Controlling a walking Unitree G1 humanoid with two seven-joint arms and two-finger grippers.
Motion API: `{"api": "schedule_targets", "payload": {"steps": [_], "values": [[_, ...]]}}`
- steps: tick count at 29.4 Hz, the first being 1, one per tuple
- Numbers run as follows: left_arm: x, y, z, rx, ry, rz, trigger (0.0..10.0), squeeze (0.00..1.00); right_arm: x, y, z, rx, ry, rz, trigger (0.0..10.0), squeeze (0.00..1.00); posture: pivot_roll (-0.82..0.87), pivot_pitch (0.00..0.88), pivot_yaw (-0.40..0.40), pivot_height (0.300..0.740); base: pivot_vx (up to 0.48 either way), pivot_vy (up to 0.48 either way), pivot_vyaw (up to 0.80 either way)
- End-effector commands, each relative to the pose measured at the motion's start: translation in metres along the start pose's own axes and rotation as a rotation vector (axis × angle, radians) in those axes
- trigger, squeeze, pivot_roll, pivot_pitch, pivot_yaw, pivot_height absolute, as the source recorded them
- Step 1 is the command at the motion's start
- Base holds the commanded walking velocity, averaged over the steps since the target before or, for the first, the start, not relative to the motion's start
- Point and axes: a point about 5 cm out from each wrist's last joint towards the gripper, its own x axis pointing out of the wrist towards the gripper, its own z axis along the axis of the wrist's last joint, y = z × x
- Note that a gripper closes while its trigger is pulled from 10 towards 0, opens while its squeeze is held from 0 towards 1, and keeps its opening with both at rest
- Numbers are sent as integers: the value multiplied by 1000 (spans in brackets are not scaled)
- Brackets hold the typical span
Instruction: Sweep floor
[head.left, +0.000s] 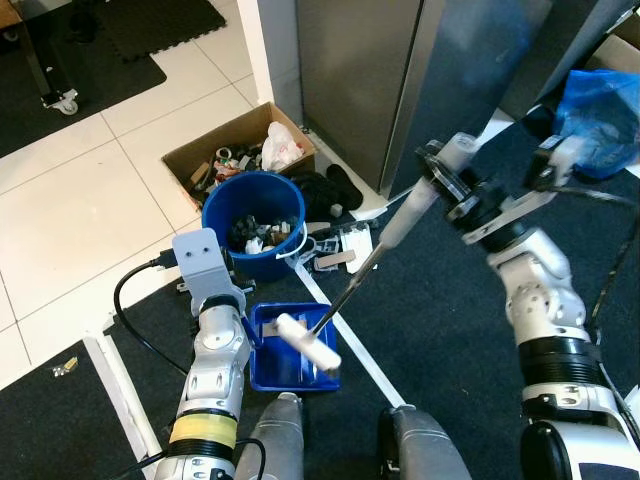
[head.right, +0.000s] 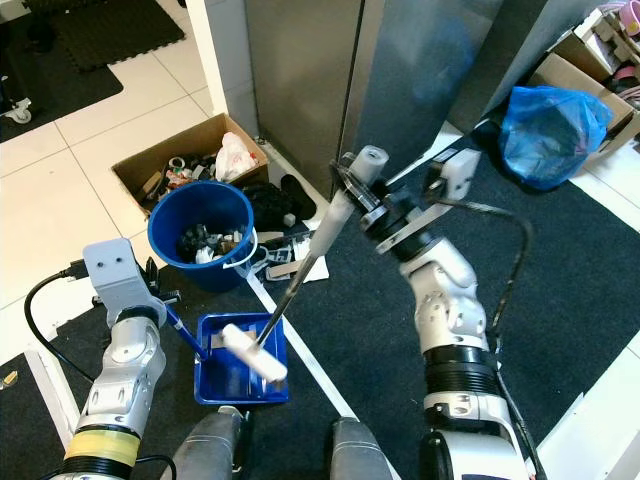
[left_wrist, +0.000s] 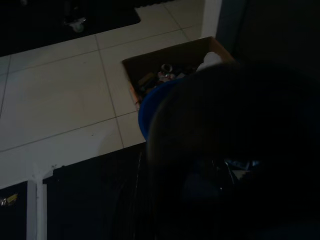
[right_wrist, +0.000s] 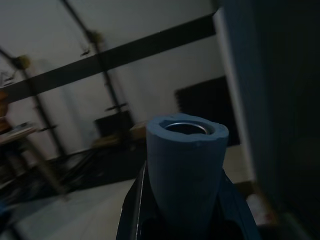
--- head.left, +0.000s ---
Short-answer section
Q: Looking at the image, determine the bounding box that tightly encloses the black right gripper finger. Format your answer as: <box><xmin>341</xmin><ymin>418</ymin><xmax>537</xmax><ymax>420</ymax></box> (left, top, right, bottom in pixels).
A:
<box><xmin>443</xmin><ymin>185</ymin><xmax>484</xmax><ymax>221</ymax></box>
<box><xmin>417</xmin><ymin>143</ymin><xmax>453</xmax><ymax>196</ymax></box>

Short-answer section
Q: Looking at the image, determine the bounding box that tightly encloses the white-handled hand brush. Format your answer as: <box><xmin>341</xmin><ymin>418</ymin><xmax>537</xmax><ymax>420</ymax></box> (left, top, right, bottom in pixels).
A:
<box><xmin>275</xmin><ymin>133</ymin><xmax>483</xmax><ymax>373</ymax></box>

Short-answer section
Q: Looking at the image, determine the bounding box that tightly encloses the blue plastic dustpan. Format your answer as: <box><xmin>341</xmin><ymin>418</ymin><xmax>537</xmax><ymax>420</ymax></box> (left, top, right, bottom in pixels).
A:
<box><xmin>243</xmin><ymin>300</ymin><xmax>343</xmax><ymax>394</ymax></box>

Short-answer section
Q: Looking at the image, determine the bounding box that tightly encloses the short white floor tape strip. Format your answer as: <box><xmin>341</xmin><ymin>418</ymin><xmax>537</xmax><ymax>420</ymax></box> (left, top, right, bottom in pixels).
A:
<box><xmin>83</xmin><ymin>335</ymin><xmax>163</xmax><ymax>466</ymax></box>

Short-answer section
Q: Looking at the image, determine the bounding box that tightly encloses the long white floor tape strip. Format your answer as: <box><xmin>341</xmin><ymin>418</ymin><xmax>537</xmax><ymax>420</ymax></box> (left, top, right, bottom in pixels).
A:
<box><xmin>295</xmin><ymin>265</ymin><xmax>406</xmax><ymax>409</ymax></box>

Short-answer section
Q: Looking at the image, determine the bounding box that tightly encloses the small black floor mat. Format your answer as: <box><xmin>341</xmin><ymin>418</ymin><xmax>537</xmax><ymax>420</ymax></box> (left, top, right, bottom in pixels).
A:
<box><xmin>0</xmin><ymin>340</ymin><xmax>136</xmax><ymax>480</ymax></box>

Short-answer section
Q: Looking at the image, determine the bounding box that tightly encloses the dark floor rug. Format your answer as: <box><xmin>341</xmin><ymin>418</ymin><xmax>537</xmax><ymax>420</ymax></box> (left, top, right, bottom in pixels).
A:
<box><xmin>0</xmin><ymin>0</ymin><xmax>167</xmax><ymax>158</ymax></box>

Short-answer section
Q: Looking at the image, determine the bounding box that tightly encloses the large black floor mat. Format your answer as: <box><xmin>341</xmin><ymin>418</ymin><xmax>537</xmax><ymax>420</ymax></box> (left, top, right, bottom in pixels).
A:
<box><xmin>105</xmin><ymin>262</ymin><xmax>401</xmax><ymax>480</ymax></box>

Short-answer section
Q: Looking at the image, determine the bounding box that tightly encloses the blue plastic bucket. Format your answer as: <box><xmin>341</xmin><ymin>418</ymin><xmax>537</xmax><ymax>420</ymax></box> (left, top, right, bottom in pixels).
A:
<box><xmin>202</xmin><ymin>172</ymin><xmax>308</xmax><ymax>284</ymax></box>

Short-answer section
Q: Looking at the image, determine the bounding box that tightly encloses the stainless steel fridge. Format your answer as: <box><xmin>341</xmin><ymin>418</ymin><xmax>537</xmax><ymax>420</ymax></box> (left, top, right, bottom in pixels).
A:
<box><xmin>295</xmin><ymin>0</ymin><xmax>640</xmax><ymax>198</ymax></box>

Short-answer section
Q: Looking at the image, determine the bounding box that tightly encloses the black clothing pile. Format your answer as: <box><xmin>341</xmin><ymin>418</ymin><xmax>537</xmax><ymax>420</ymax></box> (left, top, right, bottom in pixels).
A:
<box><xmin>295</xmin><ymin>163</ymin><xmax>366</xmax><ymax>219</ymax></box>

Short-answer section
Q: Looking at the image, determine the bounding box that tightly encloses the white paper scraps pile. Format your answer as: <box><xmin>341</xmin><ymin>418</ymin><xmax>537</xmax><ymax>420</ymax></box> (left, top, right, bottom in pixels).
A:
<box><xmin>310</xmin><ymin>225</ymin><xmax>376</xmax><ymax>273</ymax></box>

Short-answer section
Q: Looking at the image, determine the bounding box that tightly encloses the open cardboard box with junk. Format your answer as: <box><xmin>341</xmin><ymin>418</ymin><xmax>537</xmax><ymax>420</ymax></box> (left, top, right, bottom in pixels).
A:
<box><xmin>162</xmin><ymin>102</ymin><xmax>317</xmax><ymax>208</ymax></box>

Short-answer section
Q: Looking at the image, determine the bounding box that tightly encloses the blue plastic bag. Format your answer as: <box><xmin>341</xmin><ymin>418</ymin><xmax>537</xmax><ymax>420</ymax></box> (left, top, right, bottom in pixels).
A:
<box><xmin>553</xmin><ymin>68</ymin><xmax>640</xmax><ymax>181</ymax></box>

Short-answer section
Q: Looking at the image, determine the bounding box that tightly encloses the white plastic bag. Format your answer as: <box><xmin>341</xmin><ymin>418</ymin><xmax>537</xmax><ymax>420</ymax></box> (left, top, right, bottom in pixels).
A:
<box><xmin>262</xmin><ymin>122</ymin><xmax>307</xmax><ymax>173</ymax></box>

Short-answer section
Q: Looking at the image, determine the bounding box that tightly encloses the grey robot left leg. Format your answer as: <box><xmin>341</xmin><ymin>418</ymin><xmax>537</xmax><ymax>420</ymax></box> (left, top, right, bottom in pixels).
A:
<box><xmin>235</xmin><ymin>392</ymin><xmax>306</xmax><ymax>480</ymax></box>

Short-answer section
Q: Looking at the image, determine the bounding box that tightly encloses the grey robot leg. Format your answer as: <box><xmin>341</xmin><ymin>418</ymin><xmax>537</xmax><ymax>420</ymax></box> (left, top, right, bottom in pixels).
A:
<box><xmin>378</xmin><ymin>405</ymin><xmax>473</xmax><ymax>480</ymax></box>
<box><xmin>235</xmin><ymin>392</ymin><xmax>306</xmax><ymax>480</ymax></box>

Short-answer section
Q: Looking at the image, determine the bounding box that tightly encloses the grey robot right leg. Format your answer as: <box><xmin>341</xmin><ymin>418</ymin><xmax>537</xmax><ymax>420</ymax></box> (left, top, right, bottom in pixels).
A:
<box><xmin>378</xmin><ymin>405</ymin><xmax>473</xmax><ymax>480</ymax></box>

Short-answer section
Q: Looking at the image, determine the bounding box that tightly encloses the black rolling cart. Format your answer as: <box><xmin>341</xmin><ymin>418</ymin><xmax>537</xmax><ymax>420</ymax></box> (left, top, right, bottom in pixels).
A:
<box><xmin>0</xmin><ymin>0</ymin><xmax>81</xmax><ymax>116</ymax></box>

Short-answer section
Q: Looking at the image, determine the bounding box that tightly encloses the black textured foam mat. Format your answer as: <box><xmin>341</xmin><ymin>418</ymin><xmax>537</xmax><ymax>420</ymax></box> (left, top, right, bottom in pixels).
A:
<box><xmin>95</xmin><ymin>0</ymin><xmax>227</xmax><ymax>63</ymax></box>

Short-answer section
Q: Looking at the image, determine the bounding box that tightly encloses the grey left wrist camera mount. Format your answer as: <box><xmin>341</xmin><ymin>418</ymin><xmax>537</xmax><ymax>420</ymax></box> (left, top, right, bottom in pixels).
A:
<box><xmin>172</xmin><ymin>228</ymin><xmax>247</xmax><ymax>316</ymax></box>

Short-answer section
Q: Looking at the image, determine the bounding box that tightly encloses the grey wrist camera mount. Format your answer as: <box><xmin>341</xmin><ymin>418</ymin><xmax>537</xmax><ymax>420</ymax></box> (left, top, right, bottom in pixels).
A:
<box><xmin>172</xmin><ymin>228</ymin><xmax>247</xmax><ymax>316</ymax></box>
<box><xmin>462</xmin><ymin>138</ymin><xmax>589</xmax><ymax>243</ymax></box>

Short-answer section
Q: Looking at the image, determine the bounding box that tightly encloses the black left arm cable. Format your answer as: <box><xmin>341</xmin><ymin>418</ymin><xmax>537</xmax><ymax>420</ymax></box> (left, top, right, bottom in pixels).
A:
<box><xmin>112</xmin><ymin>255</ymin><xmax>196</xmax><ymax>376</ymax></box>

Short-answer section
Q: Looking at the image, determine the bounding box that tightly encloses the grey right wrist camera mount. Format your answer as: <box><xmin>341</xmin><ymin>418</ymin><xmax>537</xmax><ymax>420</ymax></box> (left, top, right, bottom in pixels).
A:
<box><xmin>462</xmin><ymin>138</ymin><xmax>589</xmax><ymax>243</ymax></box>

